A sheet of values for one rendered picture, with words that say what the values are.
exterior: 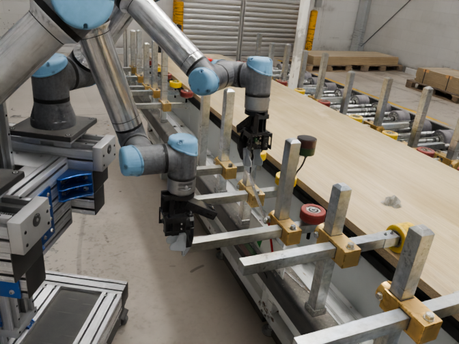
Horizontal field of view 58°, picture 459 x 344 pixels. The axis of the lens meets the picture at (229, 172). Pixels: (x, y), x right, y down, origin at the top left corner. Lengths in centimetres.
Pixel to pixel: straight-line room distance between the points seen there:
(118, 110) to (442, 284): 92
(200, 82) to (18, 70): 45
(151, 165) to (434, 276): 77
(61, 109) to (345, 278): 111
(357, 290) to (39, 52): 112
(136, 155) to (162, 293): 142
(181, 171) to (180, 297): 135
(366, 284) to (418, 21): 944
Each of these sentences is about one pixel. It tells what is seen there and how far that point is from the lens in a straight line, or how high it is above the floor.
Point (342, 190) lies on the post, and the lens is 106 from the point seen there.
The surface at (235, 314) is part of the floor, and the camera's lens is 226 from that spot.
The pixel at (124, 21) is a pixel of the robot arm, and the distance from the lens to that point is 146.
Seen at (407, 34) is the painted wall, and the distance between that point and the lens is 1074.
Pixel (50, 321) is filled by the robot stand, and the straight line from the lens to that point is 197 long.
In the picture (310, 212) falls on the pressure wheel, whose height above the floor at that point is 91.
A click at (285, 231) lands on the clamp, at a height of 87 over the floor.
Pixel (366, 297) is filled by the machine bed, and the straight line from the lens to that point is 142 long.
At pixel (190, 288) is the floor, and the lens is 238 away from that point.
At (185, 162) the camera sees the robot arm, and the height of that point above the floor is 113.
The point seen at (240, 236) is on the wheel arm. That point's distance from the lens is 125.
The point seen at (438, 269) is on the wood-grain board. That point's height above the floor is 90.
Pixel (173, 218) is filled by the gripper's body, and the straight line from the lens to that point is 111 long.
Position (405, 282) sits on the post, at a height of 102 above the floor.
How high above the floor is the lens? 154
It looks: 24 degrees down
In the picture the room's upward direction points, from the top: 5 degrees clockwise
